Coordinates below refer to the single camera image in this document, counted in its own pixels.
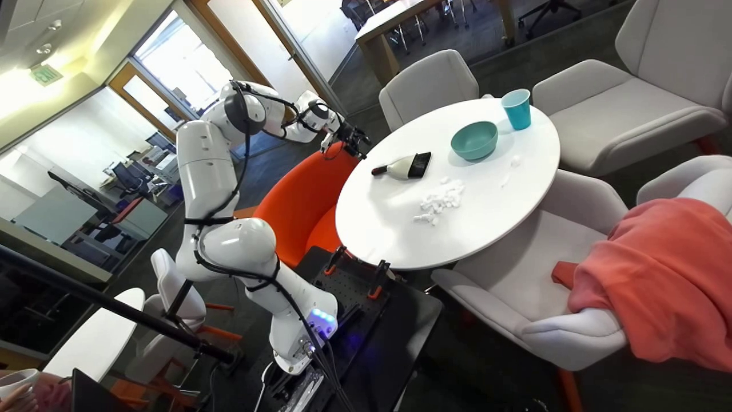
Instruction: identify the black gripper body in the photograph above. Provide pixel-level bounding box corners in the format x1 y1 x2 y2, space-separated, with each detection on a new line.
335 123 369 154

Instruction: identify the pile of white paper bits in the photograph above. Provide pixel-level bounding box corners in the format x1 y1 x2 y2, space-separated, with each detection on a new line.
415 180 464 226

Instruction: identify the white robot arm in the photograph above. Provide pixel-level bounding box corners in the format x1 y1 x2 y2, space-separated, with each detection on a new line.
152 79 369 374

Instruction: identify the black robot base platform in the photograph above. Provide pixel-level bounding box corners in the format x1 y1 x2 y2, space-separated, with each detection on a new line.
203 247 446 412

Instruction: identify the orange chair near robot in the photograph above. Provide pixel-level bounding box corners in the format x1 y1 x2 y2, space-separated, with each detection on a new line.
253 141 357 268

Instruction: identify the round white table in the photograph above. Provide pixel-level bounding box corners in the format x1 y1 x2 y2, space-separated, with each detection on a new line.
336 99 560 269

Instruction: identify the wooden background table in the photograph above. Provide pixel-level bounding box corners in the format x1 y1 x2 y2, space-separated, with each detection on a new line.
352 0 521 86

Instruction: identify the grey armchair far side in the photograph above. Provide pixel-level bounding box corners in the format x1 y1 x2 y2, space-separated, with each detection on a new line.
377 47 481 130

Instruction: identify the orange black clamp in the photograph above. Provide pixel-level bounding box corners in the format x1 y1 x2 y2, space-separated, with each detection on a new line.
322 247 346 274
367 261 391 302

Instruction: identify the teal bowl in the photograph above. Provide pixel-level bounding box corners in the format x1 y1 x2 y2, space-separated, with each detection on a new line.
451 121 499 163

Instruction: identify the teal plastic cup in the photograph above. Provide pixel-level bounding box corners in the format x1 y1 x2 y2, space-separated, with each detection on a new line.
502 89 531 130

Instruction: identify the grey armchair with blanket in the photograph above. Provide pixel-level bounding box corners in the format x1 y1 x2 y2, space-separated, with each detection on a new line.
433 172 627 412

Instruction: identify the large grey armchair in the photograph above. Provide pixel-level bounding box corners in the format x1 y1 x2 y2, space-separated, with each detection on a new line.
534 0 732 175

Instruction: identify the salmon pink blanket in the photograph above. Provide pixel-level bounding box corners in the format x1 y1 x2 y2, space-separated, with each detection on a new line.
552 196 732 372

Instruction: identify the grey armchair far right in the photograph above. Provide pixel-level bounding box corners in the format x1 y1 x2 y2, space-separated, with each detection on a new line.
637 156 732 210

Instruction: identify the black camera stand pole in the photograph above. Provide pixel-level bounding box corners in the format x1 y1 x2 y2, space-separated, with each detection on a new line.
0 245 234 363

